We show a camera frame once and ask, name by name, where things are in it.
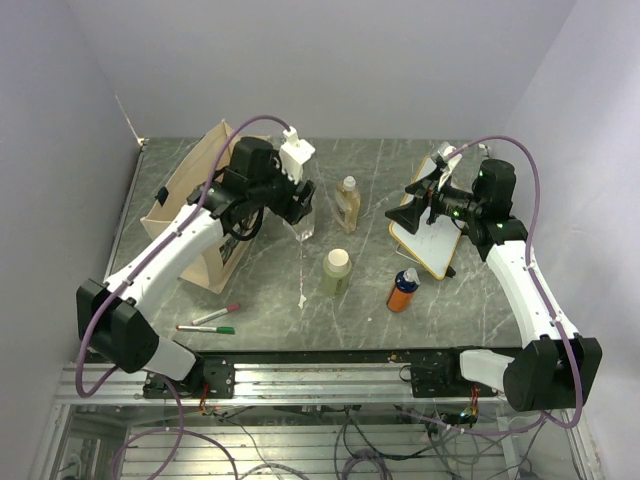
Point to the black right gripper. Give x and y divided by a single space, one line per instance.
409 215

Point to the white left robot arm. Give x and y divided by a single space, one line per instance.
113 315

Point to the orange blue pump bottle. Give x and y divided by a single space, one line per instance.
406 283

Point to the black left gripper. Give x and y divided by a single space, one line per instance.
290 208

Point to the aluminium mounting rail frame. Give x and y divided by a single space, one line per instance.
310 415

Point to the pale green bottle cream cap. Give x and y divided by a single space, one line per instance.
337 269

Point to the amber liquid bottle white cap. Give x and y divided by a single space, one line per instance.
347 203

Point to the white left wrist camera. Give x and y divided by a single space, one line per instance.
294 153

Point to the yellow-framed small whiteboard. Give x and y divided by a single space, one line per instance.
432 247

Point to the clear square bottle black cap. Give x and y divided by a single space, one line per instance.
304 229

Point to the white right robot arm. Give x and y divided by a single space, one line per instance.
556 366

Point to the green-capped white marker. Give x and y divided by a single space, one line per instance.
205 329

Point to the red-capped white marker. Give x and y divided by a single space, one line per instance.
215 315

